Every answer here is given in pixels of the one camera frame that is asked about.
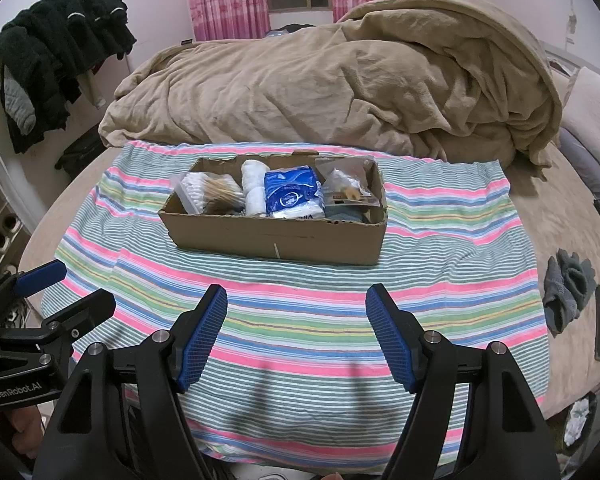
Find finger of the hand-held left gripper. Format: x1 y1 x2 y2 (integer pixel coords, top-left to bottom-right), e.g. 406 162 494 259
30 288 117 356
0 260 68 311

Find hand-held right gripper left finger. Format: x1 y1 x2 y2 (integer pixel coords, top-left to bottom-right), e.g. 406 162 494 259
39 284 229 480

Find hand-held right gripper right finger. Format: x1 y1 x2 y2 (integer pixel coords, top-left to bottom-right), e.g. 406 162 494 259
366 283 563 480

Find cardboard box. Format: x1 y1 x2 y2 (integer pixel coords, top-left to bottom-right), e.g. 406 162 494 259
158 152 388 266

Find dark grey cloth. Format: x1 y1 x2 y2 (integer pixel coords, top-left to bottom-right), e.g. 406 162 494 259
325 207 376 224

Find cotton swab bag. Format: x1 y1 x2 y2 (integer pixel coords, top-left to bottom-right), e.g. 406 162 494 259
172 171 246 215

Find white cloth roll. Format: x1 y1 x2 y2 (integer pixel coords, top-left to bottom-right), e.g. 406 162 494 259
240 159 272 217

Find clear plastic snack bag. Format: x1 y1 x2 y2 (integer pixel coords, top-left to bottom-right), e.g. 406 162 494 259
314 156 381 211

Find blue tissue pack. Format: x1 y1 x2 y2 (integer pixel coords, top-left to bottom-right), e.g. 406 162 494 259
264 166 327 221

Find person's left hand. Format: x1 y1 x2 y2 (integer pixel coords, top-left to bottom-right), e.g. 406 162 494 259
0 402 48 463

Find striped cloth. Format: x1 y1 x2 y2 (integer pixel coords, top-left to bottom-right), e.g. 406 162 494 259
40 141 551 468

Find black suitcase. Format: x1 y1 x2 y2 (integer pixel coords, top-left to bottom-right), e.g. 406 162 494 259
55 135 112 177

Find grey socks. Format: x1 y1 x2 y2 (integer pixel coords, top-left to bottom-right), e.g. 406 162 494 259
542 247 597 337

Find crumpled white bag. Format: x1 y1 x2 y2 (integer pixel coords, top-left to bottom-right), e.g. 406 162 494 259
562 394 594 447

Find hanging dark clothes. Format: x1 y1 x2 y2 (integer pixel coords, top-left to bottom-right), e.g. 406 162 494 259
0 0 137 155

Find beige bed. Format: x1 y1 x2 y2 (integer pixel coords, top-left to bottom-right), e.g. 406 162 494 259
17 40 600 411

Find grey pillow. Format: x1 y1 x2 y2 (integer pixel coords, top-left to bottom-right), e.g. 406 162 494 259
557 127 600 206

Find beige blanket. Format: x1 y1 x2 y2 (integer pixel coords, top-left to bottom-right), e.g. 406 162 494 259
98 0 563 168

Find white flower print pillow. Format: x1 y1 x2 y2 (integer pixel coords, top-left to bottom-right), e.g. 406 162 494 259
560 66 600 181

